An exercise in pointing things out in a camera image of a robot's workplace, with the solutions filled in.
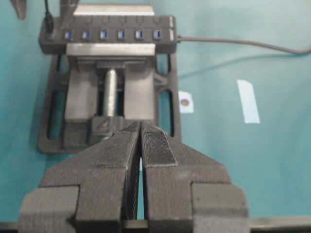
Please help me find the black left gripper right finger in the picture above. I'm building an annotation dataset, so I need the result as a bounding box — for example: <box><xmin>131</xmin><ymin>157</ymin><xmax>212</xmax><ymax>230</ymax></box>
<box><xmin>141</xmin><ymin>122</ymin><xmax>249</xmax><ymax>233</ymax></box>

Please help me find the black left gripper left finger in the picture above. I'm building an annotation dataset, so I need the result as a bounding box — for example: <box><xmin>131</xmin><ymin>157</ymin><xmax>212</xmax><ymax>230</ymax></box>
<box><xmin>18</xmin><ymin>122</ymin><xmax>140</xmax><ymax>233</ymax></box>

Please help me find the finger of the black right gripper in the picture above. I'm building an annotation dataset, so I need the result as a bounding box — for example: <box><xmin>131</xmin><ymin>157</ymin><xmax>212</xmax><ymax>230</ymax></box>
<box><xmin>10</xmin><ymin>0</ymin><xmax>27</xmax><ymax>19</ymax></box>

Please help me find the black USB cable front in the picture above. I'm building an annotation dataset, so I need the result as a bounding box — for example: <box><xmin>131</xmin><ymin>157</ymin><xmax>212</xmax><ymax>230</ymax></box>
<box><xmin>176</xmin><ymin>34</ymin><xmax>311</xmax><ymax>55</ymax></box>

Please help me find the black multiport USB hub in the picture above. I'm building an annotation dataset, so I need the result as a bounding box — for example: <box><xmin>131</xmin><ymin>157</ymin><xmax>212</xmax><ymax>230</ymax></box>
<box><xmin>39</xmin><ymin>16</ymin><xmax>177</xmax><ymax>54</ymax></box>

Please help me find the white tape with dark dot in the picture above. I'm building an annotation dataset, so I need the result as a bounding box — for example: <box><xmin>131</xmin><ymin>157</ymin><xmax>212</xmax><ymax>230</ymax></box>
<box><xmin>178</xmin><ymin>91</ymin><xmax>194</xmax><ymax>114</ymax></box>

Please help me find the black bench vise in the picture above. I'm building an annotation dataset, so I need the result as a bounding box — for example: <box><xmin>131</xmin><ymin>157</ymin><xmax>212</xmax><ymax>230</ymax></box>
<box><xmin>37</xmin><ymin>0</ymin><xmax>181</xmax><ymax>154</ymax></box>

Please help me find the blue tape strip bottom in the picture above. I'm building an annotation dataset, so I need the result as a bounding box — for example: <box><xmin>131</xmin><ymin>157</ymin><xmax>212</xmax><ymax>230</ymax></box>
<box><xmin>237</xmin><ymin>80</ymin><xmax>260</xmax><ymax>124</ymax></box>

